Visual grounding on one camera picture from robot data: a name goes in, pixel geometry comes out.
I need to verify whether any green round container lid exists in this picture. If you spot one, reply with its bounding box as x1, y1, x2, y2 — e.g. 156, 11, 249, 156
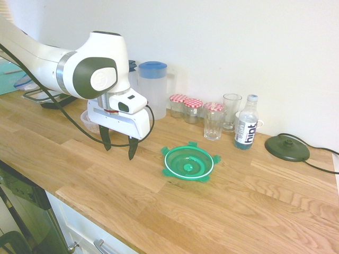
160, 141, 222, 184

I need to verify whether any teal board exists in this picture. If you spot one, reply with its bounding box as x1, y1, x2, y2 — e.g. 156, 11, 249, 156
0, 59, 30, 96

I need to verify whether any dark kettle base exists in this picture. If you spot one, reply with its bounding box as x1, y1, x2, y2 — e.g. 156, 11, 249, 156
264, 134, 311, 162

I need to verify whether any hint water bottle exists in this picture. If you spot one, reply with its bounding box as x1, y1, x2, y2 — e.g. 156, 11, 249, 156
234, 94, 260, 152

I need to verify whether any tall footed drinking glass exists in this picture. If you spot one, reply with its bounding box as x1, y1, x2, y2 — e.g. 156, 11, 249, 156
222, 93, 243, 133

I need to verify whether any white mug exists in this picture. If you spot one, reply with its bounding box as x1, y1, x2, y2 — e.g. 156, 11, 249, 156
235, 111, 265, 131

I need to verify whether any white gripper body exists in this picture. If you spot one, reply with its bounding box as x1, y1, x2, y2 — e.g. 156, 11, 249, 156
87, 99, 150, 140

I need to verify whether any faceted glass tumbler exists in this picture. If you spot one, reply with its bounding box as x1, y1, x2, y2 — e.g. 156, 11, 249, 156
203, 109, 227, 141

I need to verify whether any metal drawer handle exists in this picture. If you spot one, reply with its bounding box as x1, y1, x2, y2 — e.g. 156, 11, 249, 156
93, 239, 115, 254

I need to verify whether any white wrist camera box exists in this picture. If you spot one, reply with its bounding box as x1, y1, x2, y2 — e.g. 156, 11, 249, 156
109, 88, 148, 115

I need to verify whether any glass jar red checked lid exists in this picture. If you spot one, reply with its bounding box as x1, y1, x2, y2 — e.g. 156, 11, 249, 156
169, 94, 188, 119
203, 102, 225, 115
183, 98, 204, 124

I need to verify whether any black kettle base cable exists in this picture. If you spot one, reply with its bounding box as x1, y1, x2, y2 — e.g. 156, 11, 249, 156
275, 132, 339, 175

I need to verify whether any steel dishwasher front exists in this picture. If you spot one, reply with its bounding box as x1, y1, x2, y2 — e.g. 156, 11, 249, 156
0, 159, 70, 254

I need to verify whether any clear pitcher with blue lid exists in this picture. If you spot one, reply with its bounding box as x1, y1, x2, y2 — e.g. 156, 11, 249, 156
137, 61, 177, 121

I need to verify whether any glass food container dark lid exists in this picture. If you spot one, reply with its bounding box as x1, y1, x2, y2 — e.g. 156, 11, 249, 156
22, 88, 78, 110

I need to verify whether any clear zip bag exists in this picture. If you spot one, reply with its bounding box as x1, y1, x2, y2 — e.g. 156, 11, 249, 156
12, 73, 41, 92

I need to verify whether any clear plastic cereal bowl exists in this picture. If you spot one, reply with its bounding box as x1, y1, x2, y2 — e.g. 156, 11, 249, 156
80, 110, 101, 133

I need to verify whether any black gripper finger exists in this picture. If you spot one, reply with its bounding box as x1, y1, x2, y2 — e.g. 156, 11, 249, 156
128, 136, 139, 161
99, 125, 112, 152

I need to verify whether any clear pitcher with dark lid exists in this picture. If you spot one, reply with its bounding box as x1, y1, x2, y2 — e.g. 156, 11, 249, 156
128, 60, 140, 94

